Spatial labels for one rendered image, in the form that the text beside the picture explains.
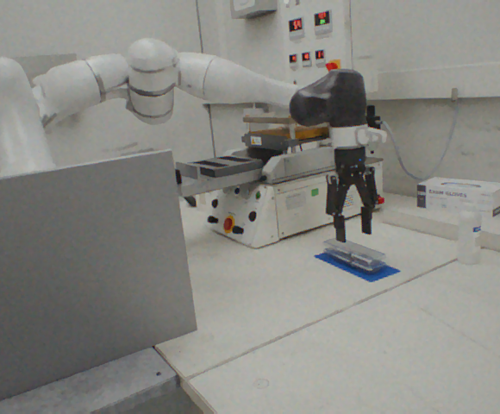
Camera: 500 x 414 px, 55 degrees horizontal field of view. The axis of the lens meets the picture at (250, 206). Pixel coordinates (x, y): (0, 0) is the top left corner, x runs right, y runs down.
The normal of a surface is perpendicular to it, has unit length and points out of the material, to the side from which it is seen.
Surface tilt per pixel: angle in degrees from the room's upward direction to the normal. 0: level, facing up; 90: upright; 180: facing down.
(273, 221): 90
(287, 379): 0
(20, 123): 70
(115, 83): 115
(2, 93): 101
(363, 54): 90
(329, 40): 90
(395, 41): 90
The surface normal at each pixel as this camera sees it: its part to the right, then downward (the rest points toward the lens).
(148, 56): 0.16, -0.05
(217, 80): -0.10, 0.18
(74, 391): -0.10, -0.96
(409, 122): -0.84, 0.22
